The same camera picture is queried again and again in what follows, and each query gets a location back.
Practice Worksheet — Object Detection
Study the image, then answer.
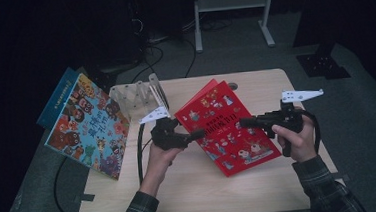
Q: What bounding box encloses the white metal stand frame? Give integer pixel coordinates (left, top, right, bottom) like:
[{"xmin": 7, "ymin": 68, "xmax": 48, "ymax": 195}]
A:
[{"xmin": 192, "ymin": 0, "xmax": 280, "ymax": 54}]

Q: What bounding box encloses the white expandable book stand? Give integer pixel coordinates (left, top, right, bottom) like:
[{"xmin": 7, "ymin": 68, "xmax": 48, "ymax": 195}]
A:
[{"xmin": 107, "ymin": 72, "xmax": 171, "ymax": 125}]

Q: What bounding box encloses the dark blue monster picture book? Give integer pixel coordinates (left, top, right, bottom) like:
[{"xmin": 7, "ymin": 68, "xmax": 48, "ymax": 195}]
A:
[{"xmin": 32, "ymin": 66, "xmax": 85, "ymax": 131}]

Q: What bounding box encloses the grey tape strip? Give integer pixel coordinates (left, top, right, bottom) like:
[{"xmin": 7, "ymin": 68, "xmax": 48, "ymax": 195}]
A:
[
  {"xmin": 333, "ymin": 172, "xmax": 352, "ymax": 183},
  {"xmin": 77, "ymin": 193, "xmax": 96, "ymax": 204}
]

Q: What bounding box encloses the black floor cable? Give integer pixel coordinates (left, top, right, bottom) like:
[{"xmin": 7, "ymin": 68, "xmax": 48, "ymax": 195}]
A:
[
  {"xmin": 181, "ymin": 36, "xmax": 199, "ymax": 79},
  {"xmin": 127, "ymin": 37, "xmax": 167, "ymax": 85}
]

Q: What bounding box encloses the person's left hand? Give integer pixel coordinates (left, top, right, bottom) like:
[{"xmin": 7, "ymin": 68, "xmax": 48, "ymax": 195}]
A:
[{"xmin": 138, "ymin": 141, "xmax": 186, "ymax": 190}]

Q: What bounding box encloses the black stand base plate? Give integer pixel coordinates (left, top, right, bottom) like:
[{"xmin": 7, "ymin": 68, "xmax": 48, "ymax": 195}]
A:
[
  {"xmin": 84, "ymin": 70, "xmax": 120, "ymax": 96},
  {"xmin": 295, "ymin": 43, "xmax": 352, "ymax": 82}
]

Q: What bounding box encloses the right hand-held gripper cable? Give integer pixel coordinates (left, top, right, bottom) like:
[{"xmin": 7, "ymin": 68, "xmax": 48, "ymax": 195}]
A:
[{"xmin": 296, "ymin": 108, "xmax": 323, "ymax": 156}]

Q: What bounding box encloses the red picture book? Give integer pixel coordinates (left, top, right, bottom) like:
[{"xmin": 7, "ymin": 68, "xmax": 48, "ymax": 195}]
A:
[{"xmin": 171, "ymin": 74, "xmax": 284, "ymax": 181}]

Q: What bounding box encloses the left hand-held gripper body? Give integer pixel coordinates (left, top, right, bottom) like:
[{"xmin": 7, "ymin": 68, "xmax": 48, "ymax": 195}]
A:
[{"xmin": 138, "ymin": 104, "xmax": 188, "ymax": 153}]

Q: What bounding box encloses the person's right hand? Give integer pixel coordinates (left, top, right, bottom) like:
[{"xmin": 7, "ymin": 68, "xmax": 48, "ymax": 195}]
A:
[{"xmin": 270, "ymin": 115, "xmax": 318, "ymax": 165}]

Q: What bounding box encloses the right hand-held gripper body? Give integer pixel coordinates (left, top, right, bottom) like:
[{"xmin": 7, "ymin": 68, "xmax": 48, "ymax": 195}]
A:
[{"xmin": 258, "ymin": 87, "xmax": 329, "ymax": 160}]

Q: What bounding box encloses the light blue animals picture book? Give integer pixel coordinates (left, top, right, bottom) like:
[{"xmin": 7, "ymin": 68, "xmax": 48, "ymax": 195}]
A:
[{"xmin": 40, "ymin": 69, "xmax": 135, "ymax": 186}]

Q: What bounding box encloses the black cable beside table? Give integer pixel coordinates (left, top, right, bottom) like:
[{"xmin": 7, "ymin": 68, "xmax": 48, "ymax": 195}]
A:
[{"xmin": 51, "ymin": 156, "xmax": 78, "ymax": 212}]

